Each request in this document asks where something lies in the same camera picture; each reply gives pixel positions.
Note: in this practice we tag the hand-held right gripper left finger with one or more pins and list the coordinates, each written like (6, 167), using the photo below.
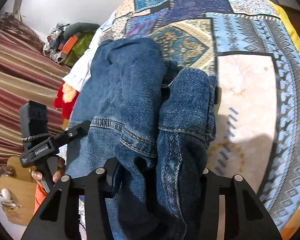
(107, 175)

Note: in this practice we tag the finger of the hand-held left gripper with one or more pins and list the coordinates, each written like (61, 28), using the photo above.
(70, 133)

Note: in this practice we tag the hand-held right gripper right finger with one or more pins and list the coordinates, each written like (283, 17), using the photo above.
(210, 180)

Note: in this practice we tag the blue denim jeans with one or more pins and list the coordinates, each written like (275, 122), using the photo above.
(125, 87)

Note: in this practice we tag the person's left hand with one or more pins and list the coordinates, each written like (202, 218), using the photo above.
(58, 170)

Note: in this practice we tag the red plush toy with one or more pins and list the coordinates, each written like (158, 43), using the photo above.
(65, 107)

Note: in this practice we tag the striped maroon curtain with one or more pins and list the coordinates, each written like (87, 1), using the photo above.
(20, 80)

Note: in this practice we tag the brown cardboard box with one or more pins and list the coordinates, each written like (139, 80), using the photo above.
(15, 192)

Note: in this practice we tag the patterned cloth pile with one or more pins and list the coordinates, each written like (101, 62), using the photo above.
(52, 47)

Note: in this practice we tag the green bag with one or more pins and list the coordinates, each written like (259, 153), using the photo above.
(81, 48)

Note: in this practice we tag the orange box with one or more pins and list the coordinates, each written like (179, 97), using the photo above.
(70, 42)

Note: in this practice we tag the patchwork printed bedspread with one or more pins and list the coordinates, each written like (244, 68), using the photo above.
(245, 92)

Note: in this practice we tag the dark grey cushion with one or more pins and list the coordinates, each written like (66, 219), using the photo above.
(80, 26)

